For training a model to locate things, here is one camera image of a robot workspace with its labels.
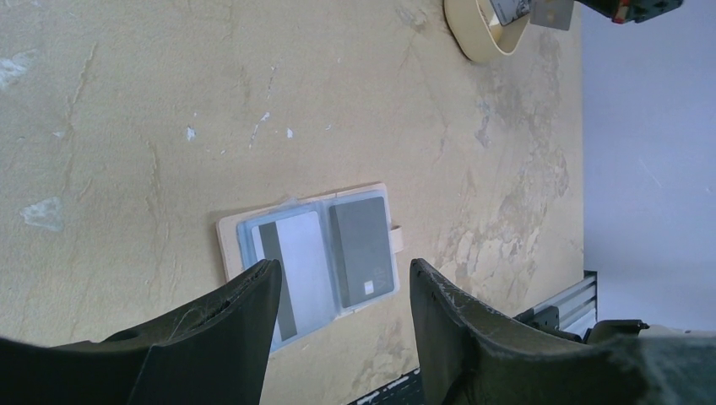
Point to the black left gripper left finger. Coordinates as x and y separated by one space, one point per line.
212 350

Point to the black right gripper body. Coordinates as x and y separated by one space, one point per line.
626 11

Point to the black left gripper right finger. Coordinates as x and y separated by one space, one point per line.
470 353

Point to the light patterned credit card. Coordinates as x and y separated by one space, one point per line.
553 14

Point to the white magnetic stripe card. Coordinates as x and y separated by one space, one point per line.
307 295

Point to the beige card holder wallet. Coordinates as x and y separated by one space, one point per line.
237 250

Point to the grey credit card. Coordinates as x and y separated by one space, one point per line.
362 251

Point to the beige oval card tray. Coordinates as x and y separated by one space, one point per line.
478 31

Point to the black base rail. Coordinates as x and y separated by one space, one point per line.
406 390

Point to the aluminium extrusion frame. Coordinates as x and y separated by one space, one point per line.
572 311

